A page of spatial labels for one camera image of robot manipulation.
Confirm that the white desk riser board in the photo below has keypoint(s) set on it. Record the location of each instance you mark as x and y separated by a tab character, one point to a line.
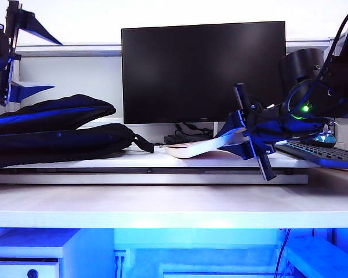
104	179

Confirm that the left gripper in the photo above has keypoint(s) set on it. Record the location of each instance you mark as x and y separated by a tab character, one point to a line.
3	58

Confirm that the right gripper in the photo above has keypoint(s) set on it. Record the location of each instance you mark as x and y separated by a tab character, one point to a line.
266	124

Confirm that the white box under desk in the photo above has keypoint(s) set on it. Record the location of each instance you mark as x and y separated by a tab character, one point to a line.
316	255

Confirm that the blue black computer mouse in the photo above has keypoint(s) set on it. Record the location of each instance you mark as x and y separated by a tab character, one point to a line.
324	140

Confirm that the black computer monitor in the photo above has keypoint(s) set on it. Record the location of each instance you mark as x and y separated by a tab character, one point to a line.
191	72

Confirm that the white drawer cabinet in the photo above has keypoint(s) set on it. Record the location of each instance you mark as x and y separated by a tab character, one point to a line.
75	255

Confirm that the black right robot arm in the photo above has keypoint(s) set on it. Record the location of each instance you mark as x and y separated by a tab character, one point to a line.
336	95

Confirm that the black blue backpack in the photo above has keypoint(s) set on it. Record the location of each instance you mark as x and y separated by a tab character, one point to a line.
46	139

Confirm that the thick white paperback book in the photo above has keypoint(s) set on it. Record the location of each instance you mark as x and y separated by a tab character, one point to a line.
191	150

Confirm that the black power adapter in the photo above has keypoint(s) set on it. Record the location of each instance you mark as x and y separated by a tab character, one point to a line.
177	140

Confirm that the white power strip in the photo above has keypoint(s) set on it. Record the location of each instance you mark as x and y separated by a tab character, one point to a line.
120	263

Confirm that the black blue keyboard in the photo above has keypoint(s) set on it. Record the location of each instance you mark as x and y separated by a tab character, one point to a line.
322	153

